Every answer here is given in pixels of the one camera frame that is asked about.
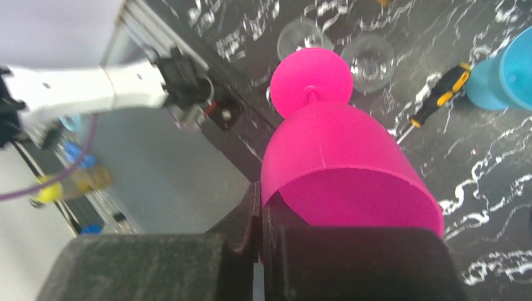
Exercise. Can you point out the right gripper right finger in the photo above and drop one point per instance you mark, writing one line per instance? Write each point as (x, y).
(304, 262)

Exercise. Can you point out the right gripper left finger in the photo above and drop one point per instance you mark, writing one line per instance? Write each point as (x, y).
(215, 265)

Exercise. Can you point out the magenta plastic wine glass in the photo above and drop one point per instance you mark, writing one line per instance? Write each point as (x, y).
(334, 164)

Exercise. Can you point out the clear tumbler glass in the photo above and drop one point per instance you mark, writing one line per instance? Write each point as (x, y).
(299, 34)
(371, 61)

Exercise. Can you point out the blue plastic wine glass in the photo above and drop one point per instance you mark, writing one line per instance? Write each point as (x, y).
(503, 81)

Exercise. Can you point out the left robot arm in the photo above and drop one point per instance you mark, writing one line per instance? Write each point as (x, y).
(30, 97)

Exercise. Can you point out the yellow black screwdriver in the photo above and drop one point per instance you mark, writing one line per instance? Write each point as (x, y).
(443, 91)

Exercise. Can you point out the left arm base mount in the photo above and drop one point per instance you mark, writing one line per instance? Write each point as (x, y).
(234, 116)

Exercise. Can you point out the aluminium frame rail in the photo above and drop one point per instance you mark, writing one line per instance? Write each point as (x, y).
(137, 30)

